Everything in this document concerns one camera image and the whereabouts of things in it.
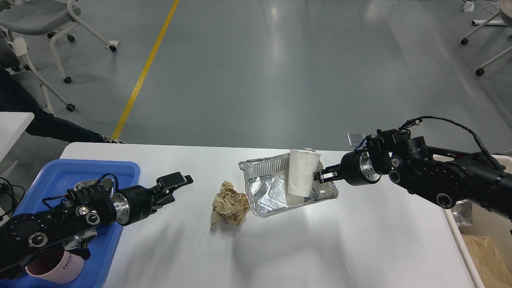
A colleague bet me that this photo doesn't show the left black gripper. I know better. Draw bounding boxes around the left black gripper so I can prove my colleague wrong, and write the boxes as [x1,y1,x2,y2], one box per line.
[112,172,194,226]

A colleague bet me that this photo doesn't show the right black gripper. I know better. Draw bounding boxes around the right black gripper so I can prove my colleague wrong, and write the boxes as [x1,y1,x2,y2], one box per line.
[314,152,382,186]

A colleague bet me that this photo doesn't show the cream paper cup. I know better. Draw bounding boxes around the cream paper cup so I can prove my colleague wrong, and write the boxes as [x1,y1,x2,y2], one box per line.
[287,149,321,197]

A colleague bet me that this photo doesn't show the aluminium foil tray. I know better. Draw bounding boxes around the aluminium foil tray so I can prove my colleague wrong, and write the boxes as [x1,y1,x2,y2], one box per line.
[238,152,339,218]

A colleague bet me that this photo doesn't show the brown paper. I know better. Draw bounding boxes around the brown paper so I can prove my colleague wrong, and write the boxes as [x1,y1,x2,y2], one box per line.
[210,180,250,226]
[462,234,512,288]

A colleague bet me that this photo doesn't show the pink ceramic mug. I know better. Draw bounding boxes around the pink ceramic mug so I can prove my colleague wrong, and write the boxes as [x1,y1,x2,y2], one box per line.
[25,248,84,284]

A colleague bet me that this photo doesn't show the rectangular stainless steel tin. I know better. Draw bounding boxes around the rectangular stainless steel tin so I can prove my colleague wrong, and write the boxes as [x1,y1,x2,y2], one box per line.
[75,177,114,191]

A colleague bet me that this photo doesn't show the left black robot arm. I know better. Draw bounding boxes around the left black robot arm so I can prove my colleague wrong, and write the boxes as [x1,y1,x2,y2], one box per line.
[1,172,193,280]

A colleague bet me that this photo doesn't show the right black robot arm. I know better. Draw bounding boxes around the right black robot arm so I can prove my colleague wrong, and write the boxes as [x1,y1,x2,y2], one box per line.
[313,116,512,220]

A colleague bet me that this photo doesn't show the left metal floor plate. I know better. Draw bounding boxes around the left metal floor plate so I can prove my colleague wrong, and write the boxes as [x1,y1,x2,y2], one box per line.
[347,133,366,148]

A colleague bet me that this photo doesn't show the blue plastic tray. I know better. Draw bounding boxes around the blue plastic tray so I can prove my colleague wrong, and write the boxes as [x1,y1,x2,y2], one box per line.
[0,159,140,288]

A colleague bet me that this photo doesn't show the crumpled foil in bin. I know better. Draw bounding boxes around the crumpled foil in bin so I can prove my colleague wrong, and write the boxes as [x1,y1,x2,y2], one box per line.
[450,200,472,227]

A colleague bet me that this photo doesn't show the beige plastic bin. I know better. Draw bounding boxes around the beige plastic bin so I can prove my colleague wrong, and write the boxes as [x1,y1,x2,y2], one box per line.
[440,154,512,288]

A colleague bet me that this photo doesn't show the white side table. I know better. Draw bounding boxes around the white side table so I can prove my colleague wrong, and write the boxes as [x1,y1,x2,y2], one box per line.
[0,112,34,160]

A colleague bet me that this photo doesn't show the seated person dark clothes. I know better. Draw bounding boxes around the seated person dark clothes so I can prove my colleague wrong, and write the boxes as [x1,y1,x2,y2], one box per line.
[0,69,123,144]

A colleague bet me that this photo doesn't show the brown paper in bin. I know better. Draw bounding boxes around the brown paper in bin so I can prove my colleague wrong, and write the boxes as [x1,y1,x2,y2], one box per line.
[462,234,512,288]

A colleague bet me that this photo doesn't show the grey office chair near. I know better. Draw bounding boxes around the grey office chair near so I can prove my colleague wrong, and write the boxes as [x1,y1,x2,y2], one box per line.
[0,31,76,114]

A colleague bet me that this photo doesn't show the grey office chair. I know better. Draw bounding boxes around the grey office chair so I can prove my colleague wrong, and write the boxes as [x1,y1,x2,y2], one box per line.
[0,31,76,114]
[0,0,119,84]

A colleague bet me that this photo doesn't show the grey office chair far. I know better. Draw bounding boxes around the grey office chair far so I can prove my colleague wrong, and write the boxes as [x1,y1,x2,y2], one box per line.
[0,0,119,84]

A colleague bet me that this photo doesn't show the white chair base right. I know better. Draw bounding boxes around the white chair base right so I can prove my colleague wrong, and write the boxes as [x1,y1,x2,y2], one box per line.
[461,0,512,77]

